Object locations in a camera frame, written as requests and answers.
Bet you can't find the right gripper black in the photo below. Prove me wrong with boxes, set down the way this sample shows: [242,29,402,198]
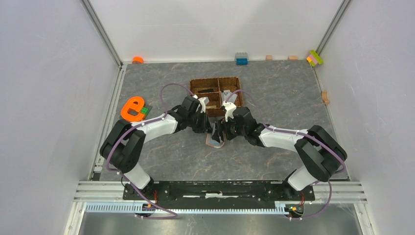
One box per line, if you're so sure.
[211,115,247,144]

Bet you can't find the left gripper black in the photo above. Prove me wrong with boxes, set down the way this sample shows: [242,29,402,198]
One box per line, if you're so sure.
[187,110,213,134]

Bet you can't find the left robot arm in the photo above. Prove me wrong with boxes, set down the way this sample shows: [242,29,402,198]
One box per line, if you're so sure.
[99,95,212,200]

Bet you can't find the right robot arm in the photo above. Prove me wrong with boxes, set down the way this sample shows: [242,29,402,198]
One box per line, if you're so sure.
[212,107,347,200]

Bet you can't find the grey cards in basket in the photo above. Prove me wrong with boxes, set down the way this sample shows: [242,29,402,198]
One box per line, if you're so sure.
[221,90,238,103]

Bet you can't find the black item in basket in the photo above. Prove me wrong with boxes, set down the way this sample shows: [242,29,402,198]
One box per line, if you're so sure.
[198,88,215,94]

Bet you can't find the brown woven divided basket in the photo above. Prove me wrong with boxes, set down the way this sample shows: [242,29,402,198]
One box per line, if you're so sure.
[189,77,241,118]

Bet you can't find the green toy block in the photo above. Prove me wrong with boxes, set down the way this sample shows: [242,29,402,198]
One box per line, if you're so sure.
[140,107,151,115]

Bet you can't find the orange tape dispenser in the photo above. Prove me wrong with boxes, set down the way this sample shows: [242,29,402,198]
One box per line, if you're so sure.
[120,96,145,122]

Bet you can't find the blue grey toy bricks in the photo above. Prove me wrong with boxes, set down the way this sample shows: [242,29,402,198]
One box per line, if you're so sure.
[235,52,249,66]

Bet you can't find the orange round cap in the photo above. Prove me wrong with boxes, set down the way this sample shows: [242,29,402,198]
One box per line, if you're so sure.
[132,56,144,64]

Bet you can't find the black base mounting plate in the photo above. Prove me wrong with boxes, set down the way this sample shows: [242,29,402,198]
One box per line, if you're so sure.
[141,180,312,210]

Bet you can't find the curved tan wooden piece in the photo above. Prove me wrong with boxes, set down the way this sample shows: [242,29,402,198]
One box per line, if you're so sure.
[321,91,330,105]

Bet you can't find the green pink toy bricks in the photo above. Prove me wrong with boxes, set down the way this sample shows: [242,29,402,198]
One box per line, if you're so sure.
[306,50,324,67]

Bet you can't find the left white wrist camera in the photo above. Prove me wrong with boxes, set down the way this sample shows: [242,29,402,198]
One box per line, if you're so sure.
[192,95,209,113]

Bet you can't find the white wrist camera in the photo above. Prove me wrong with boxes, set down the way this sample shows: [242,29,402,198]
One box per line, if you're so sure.
[192,95,209,113]
[221,101,237,122]

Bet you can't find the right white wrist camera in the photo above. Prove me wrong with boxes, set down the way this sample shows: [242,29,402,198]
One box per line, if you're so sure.
[221,101,237,122]

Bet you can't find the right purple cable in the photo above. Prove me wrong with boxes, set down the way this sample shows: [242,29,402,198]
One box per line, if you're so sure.
[224,89,347,221]

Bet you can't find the purple cable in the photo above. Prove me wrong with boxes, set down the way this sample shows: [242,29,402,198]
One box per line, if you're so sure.
[104,83,196,220]
[224,89,347,221]

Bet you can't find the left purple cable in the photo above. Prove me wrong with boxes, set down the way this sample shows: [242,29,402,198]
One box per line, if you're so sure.
[104,83,196,220]

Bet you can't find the light blue cable duct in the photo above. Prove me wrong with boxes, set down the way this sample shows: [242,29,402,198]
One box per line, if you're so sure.
[85,202,293,215]

